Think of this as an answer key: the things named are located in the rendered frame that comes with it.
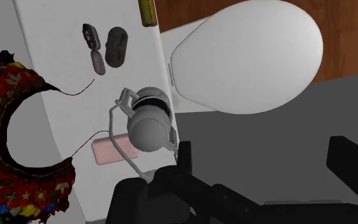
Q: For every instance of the pink flat bar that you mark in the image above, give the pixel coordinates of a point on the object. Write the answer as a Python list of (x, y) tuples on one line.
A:
[(104, 152)]

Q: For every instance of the grey clip-top jar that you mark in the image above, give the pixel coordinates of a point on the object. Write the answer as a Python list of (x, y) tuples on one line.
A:
[(149, 130)]

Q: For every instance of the grey two-part oval capsule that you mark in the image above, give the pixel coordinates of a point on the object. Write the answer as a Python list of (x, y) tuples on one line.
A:
[(97, 62)]

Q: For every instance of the olive yellow stick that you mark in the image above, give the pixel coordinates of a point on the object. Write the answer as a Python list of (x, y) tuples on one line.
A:
[(147, 12)]

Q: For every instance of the dark brown oval case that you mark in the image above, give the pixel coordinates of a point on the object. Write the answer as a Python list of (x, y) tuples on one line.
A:
[(116, 46)]

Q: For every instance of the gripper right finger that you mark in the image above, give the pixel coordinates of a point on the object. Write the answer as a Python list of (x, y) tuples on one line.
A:
[(350, 164)]

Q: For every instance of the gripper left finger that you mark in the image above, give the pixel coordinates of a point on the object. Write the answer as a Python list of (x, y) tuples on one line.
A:
[(166, 198)]

